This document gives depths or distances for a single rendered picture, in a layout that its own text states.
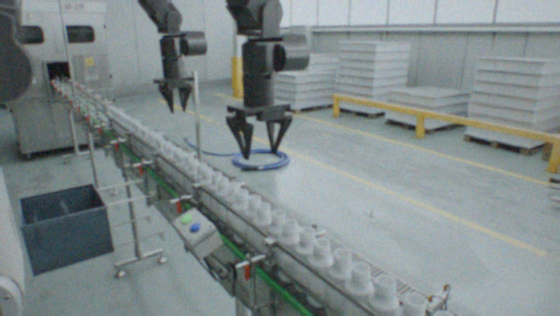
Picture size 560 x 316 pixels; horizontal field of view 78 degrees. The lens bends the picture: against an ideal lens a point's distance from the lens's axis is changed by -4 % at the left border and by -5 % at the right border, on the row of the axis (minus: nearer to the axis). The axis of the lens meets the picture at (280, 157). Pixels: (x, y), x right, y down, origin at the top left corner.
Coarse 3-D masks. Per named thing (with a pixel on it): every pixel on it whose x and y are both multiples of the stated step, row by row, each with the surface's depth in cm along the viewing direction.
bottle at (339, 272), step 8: (336, 256) 77; (344, 256) 80; (336, 264) 77; (344, 264) 77; (328, 272) 79; (336, 272) 77; (344, 272) 77; (336, 280) 77; (344, 280) 77; (328, 288) 80; (328, 296) 80; (336, 296) 78; (328, 304) 81; (336, 304) 79; (328, 312) 81
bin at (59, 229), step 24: (72, 192) 166; (96, 192) 163; (24, 216) 156; (48, 216) 162; (72, 216) 140; (96, 216) 146; (24, 240) 132; (48, 240) 137; (72, 240) 142; (96, 240) 148; (48, 264) 139; (72, 264) 145
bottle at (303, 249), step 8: (304, 232) 89; (312, 232) 88; (304, 240) 86; (312, 240) 86; (296, 248) 87; (304, 248) 86; (312, 248) 86; (304, 256) 86; (296, 264) 88; (296, 272) 89; (304, 272) 87; (304, 280) 88; (296, 288) 90
